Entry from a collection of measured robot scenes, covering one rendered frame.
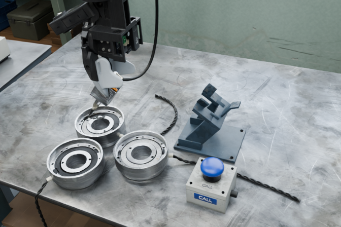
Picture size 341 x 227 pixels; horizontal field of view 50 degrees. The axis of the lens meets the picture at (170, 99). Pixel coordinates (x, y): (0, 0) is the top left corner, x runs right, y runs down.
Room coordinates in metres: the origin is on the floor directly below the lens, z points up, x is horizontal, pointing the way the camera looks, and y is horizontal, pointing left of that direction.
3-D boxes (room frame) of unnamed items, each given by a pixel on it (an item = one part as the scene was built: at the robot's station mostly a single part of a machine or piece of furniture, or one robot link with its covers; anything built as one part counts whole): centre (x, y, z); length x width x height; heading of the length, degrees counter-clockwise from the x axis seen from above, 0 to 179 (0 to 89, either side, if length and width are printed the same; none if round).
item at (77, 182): (0.50, 0.19, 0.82); 0.10 x 0.10 x 0.04
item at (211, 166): (0.43, -0.06, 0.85); 0.04 x 0.04 x 0.05
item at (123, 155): (0.51, 0.06, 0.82); 0.08 x 0.08 x 0.02
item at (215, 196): (0.42, -0.07, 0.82); 0.08 x 0.07 x 0.05; 64
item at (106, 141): (0.60, 0.15, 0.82); 0.10 x 0.10 x 0.04
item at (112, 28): (0.58, 0.10, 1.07); 0.09 x 0.08 x 0.12; 66
